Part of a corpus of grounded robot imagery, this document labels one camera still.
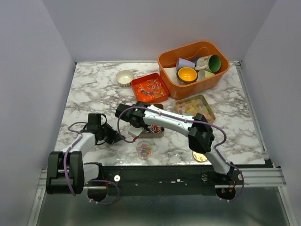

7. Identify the clear glass jar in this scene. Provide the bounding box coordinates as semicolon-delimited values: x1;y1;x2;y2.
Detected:
136;140;153;160

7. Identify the brown tray with lollipops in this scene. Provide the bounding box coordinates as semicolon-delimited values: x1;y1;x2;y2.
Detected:
131;103;166;139

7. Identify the orange square candy tray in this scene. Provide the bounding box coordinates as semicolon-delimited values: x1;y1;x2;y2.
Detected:
131;73;169;103

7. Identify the gold tin with popsicle candies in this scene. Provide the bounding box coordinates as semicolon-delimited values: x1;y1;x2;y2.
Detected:
174;95;216;123

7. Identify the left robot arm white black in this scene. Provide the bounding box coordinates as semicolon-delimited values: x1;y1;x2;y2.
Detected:
46;113;124;196

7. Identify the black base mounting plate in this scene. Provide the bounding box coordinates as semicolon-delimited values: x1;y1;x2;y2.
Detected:
84;165;243;199

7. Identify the white ceramic bowl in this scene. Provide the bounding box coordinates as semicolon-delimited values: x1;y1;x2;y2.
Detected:
116;70;134;87

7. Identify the gold round jar lid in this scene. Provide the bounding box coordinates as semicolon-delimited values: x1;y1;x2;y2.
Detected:
192;151;207;162

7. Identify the yellow inside bowl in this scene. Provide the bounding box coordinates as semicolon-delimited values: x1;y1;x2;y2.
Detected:
176;67;198;84

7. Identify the lavender cup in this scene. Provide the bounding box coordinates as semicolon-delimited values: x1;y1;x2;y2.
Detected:
176;58;195;71

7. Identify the cream cup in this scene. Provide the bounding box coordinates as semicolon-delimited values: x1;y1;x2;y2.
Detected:
197;70;214;81

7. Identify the blue cup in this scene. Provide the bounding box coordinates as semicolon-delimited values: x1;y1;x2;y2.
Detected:
193;56;202;65

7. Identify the large orange plastic bin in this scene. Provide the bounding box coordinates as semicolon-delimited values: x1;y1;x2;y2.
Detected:
158;40;230;100

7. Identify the floral mug green inside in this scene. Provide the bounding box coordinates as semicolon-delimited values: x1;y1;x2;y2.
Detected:
195;55;222;73

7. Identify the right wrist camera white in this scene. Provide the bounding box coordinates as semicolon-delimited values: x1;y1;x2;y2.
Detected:
127;125;144;138

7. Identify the aluminium rail frame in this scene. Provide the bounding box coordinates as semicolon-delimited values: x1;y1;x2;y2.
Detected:
30;62;289;226

